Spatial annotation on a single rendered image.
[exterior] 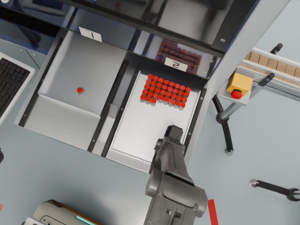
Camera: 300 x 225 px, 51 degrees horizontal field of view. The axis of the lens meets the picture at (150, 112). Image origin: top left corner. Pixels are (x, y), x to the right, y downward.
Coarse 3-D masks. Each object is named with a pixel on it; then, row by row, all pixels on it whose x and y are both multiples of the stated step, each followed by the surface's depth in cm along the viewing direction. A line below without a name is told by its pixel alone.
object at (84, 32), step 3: (81, 30) 118; (84, 30) 117; (87, 30) 116; (81, 33) 120; (84, 33) 119; (87, 33) 118; (90, 33) 117; (93, 33) 116; (96, 33) 116; (87, 36) 120; (90, 36) 120; (96, 36) 118; (99, 36) 117; (96, 39) 120; (99, 39) 119
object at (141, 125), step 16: (144, 80) 129; (176, 96) 128; (192, 96) 128; (128, 112) 125; (144, 112) 126; (160, 112) 126; (176, 112) 126; (192, 112) 124; (128, 128) 124; (144, 128) 124; (160, 128) 124; (112, 144) 120; (128, 144) 122; (144, 144) 123; (144, 160) 121
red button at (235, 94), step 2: (232, 92) 117; (234, 92) 116; (236, 92) 116; (238, 92) 116; (240, 92) 116; (232, 94) 116; (234, 94) 116; (236, 94) 116; (238, 94) 116; (240, 94) 116; (232, 96) 117; (234, 96) 116; (236, 96) 116; (238, 96) 116; (240, 96) 116; (234, 98) 118; (236, 98) 117; (238, 98) 117; (240, 98) 117
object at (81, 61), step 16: (64, 48) 131; (80, 48) 132; (96, 48) 132; (112, 48) 132; (64, 64) 129; (80, 64) 130; (96, 64) 130; (112, 64) 130; (48, 80) 127; (64, 80) 128; (80, 80) 128; (96, 80) 128; (112, 80) 129; (48, 96) 122; (64, 96) 126; (80, 96) 126; (96, 96) 127; (96, 112) 125
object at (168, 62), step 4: (168, 60) 115; (172, 60) 114; (168, 64) 119; (172, 64) 117; (176, 64) 116; (180, 64) 115; (184, 64) 114; (176, 68) 119; (180, 68) 118; (184, 68) 117
